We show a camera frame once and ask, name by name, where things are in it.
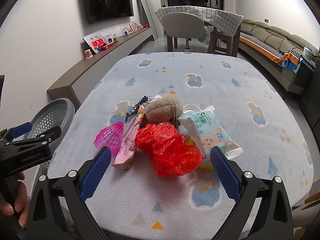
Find pink plastic mesh net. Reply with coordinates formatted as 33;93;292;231
94;122;124;157

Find pink snack wrapper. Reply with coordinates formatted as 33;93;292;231
112;106;145;169

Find beige plush keychain toy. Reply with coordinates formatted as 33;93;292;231
145;96;183;124

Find wet wipes pack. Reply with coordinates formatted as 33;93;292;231
178;104;244;166

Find red plastic bag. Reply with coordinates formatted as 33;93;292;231
135;122;203;178

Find grey perforated trash basket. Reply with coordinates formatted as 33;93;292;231
23;98;75;168

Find person's left hand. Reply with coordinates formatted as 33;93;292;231
1;172;29;228

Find wooden tv cabinet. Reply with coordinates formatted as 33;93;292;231
47;28;153;109

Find white red paper cup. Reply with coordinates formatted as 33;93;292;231
84;49;93;59

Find black toy fish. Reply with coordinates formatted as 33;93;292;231
125;96;148;121

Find red tray on cabinet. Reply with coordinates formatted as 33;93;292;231
101;41;118;51

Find framed photo red clothes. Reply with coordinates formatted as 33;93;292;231
82;32;107;54

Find small green bottle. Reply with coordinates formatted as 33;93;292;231
113;34;118;42

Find green grey sofa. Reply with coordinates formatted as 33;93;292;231
239;19;319;95

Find orange checkered sofa blanket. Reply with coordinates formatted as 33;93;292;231
240;33;303;73

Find leaning mirror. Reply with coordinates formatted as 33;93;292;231
137;0;158;41

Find grey dining chair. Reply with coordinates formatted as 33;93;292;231
161;12;204;52

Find checkered tablecloth dining table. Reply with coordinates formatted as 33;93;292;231
155;5;244;57

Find wall mounted television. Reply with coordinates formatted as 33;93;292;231
85;0;134;24

